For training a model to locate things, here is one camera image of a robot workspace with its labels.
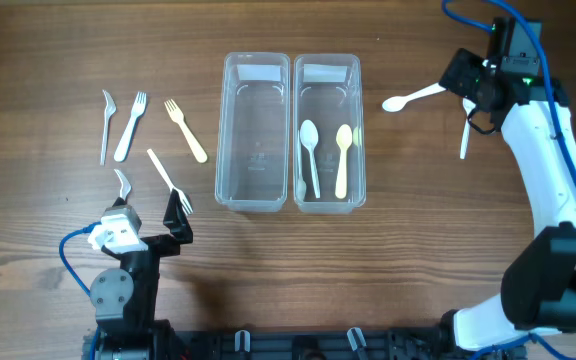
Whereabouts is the white thick-handled spoon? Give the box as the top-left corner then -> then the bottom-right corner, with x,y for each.
382,83 -> 445,113

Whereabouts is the clear plastic container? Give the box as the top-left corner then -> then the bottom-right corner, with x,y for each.
292,54 -> 367,214
215,52 -> 291,212

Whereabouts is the right blue cable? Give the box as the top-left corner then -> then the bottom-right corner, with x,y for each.
440,0 -> 576,360

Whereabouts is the left blue cable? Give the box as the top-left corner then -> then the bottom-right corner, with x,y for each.
58,225 -> 103,297

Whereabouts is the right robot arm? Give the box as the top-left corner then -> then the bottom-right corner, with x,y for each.
439,49 -> 576,353

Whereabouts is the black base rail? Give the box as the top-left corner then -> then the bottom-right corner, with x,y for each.
81,323 -> 527,360

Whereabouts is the left clear plastic container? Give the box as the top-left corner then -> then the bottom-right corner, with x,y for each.
215,52 -> 291,212

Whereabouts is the blue cable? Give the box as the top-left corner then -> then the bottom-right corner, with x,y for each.
440,0 -> 576,360
58,225 -> 103,297

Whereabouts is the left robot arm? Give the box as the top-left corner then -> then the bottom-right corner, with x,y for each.
84,190 -> 193,359

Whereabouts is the white slim plastic fork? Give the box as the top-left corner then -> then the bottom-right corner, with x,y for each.
147,149 -> 194,216

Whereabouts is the white slim spoon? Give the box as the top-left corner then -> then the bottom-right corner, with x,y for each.
460,98 -> 475,160

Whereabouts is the yellow plastic spoon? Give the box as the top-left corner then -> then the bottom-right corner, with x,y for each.
335,124 -> 353,199

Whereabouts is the white small spoon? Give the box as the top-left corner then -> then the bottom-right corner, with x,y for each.
299,119 -> 321,199

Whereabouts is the beige wooden fork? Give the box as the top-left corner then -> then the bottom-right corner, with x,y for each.
164,99 -> 208,163

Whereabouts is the thin clear plastic fork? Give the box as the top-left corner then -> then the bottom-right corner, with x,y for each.
100,89 -> 117,166

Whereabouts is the right clear plastic container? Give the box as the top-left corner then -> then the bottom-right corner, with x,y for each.
292,54 -> 367,214

